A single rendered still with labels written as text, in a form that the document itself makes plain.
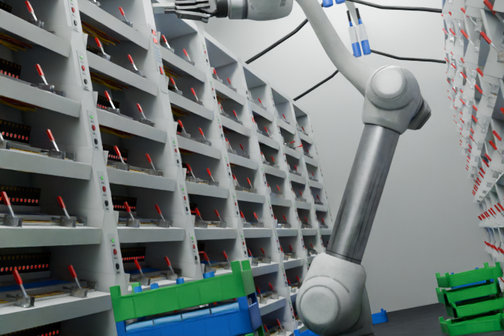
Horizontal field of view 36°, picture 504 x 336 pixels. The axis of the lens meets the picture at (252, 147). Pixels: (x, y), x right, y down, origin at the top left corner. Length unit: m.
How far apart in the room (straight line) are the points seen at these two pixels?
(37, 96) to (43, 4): 0.43
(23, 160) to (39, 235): 0.19
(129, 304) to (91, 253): 0.54
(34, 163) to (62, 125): 0.36
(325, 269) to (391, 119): 0.44
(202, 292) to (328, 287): 0.42
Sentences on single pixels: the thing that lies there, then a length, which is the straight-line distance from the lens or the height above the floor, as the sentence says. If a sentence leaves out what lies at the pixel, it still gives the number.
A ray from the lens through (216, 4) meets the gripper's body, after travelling 2.47.
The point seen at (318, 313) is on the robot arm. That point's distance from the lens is 2.03.
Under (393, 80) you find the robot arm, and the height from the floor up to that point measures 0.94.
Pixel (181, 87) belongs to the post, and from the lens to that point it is 3.74.
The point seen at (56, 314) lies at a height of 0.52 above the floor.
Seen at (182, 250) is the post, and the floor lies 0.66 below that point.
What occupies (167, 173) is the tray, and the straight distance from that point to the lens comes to 2.95.
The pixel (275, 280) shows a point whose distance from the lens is 4.27.
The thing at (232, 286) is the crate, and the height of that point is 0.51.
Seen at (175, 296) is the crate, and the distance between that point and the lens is 1.75.
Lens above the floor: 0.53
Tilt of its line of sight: 9 degrees up
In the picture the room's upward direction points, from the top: 12 degrees counter-clockwise
